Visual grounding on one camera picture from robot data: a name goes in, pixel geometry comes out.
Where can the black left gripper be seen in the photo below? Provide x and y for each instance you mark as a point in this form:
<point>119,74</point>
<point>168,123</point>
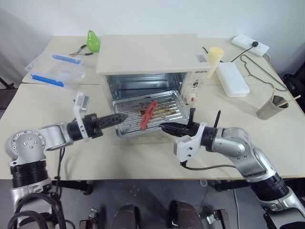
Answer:
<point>91,126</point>

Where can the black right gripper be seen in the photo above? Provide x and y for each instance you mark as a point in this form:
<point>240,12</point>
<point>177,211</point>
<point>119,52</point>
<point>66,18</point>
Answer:
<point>191,130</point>

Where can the silver ribbed baking tray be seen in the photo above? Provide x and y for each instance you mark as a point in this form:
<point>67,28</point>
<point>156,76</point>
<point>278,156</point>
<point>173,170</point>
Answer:
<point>166,105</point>

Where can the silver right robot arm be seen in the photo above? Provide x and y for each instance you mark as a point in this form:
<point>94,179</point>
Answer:
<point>238,143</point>

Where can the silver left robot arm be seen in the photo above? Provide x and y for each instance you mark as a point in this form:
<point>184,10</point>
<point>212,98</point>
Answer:
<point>26,143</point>

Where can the red sausage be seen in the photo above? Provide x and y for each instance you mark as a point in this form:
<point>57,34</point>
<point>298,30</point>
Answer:
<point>149,114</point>

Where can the red and white oven knob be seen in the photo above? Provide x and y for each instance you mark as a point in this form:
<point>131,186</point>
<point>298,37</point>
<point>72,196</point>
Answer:
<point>192,98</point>

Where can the cream oven knob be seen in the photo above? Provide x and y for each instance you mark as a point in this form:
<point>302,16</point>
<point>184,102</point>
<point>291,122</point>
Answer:
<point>197,84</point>

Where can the cream toaster oven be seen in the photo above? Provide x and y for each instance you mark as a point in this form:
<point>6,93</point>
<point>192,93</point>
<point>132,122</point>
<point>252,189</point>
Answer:
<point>147,52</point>

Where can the clear container with blue clips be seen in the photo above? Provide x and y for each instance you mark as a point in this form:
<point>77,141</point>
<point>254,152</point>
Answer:
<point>57,69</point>

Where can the white rectangular box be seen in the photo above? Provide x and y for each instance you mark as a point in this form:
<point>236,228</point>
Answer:
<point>232,78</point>

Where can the yellow ice cream cone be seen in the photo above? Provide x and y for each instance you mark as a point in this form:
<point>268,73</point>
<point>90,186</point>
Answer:
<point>213,59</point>

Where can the green pear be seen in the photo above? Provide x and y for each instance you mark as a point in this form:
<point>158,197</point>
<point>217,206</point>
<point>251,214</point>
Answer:
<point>93,43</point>

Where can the dark rounded shape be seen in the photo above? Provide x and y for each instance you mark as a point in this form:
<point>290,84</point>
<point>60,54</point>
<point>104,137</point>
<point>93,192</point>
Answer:
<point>127,217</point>
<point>183,214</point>

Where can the metal cup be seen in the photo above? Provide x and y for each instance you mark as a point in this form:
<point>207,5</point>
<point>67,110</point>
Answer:
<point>267,112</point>

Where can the white power strip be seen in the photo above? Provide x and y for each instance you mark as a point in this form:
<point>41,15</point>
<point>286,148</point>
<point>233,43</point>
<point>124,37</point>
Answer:
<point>240,39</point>

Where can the black power plug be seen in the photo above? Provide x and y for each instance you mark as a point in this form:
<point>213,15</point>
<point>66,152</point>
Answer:
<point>255,44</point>

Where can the wooden stick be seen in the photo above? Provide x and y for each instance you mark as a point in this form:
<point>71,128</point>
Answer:
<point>294,98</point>

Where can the black bag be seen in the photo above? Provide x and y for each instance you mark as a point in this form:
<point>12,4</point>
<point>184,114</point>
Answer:
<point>295,84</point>

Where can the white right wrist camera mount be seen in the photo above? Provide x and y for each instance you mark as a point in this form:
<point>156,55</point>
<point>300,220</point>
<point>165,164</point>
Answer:
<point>188,148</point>

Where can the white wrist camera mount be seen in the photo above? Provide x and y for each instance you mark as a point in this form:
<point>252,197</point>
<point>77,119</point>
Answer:
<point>188,148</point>
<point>79,112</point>

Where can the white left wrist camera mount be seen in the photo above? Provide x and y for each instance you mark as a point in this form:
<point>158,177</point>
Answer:
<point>79,112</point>

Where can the black table frame foot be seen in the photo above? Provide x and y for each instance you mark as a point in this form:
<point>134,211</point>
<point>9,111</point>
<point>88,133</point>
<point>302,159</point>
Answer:
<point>231,184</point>
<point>71,186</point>

